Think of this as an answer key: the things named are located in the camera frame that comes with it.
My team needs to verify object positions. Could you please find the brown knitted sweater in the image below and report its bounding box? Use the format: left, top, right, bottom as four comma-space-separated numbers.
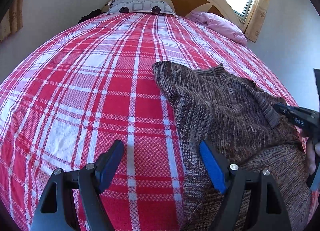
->
152, 61, 312, 230

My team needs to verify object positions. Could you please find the person's right hand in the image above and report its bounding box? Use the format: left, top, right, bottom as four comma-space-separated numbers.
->
306, 137, 320, 175

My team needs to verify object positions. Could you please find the red white plaid bedspread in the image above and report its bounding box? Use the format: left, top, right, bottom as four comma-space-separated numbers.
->
1, 13, 295, 230

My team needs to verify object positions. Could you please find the pink pillow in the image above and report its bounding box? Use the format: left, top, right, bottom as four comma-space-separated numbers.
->
187, 11, 247, 46

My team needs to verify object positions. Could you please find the yellow side curtain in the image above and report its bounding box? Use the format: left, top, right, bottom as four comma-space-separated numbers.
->
0, 0, 23, 42

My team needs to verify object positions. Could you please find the black item beside bed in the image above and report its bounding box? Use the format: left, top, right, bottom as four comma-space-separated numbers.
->
78, 9, 101, 23

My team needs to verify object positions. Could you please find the grey patterned pillow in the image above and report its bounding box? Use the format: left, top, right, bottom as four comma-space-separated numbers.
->
105, 0, 176, 16

